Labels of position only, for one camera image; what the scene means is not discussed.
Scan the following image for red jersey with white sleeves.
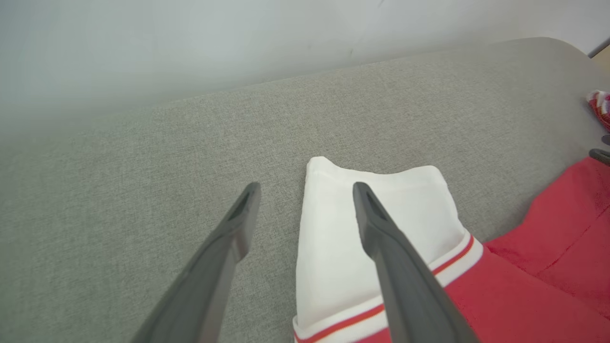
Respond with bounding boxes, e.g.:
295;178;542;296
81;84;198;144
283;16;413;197
293;156;610;343

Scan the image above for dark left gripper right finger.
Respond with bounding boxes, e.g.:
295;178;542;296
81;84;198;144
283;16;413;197
352;182;480;343

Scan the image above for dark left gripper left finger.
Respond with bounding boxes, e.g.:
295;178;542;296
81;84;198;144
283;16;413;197
131;182;262;343

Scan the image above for red shorts with white stripe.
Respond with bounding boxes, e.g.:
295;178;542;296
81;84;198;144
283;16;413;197
586;90;610;132

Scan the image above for grey fabric sofa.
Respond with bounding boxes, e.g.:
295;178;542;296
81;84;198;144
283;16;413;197
0;37;610;343

